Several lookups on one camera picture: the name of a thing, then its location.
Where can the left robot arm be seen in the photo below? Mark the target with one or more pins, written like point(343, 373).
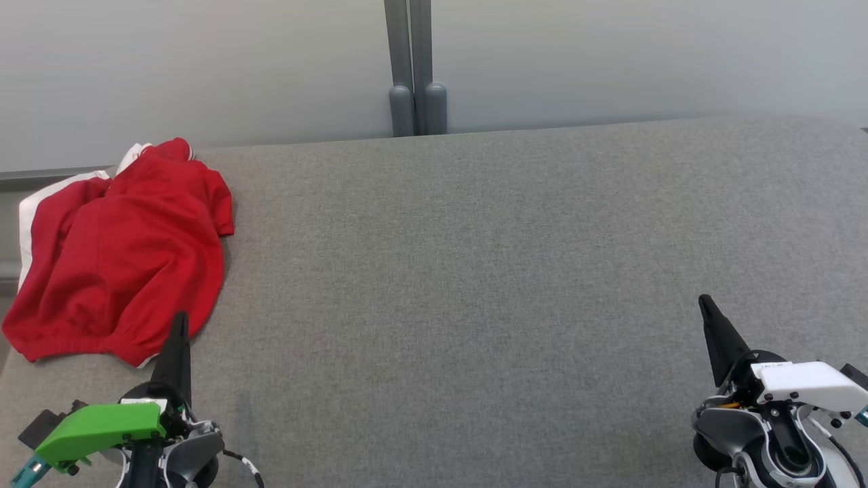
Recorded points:
point(196, 447)

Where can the red shorts white side stripe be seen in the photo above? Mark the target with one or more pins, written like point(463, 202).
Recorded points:
point(122, 285)

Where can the grey partition post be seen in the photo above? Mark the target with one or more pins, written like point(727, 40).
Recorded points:
point(435, 108)
point(401, 108)

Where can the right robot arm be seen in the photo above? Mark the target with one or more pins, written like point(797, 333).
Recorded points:
point(725, 427)

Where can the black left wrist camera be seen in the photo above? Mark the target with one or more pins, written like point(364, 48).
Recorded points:
point(41, 423)

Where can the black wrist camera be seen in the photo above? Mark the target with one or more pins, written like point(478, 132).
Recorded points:
point(41, 423)
point(856, 376)

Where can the grey partition base rail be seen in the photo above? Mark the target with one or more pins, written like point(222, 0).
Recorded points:
point(34, 177)

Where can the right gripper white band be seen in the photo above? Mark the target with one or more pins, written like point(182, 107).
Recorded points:
point(807, 383)

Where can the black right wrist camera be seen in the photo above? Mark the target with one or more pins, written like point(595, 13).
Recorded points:
point(856, 376)

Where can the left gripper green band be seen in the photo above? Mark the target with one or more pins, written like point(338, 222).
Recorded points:
point(95, 427)

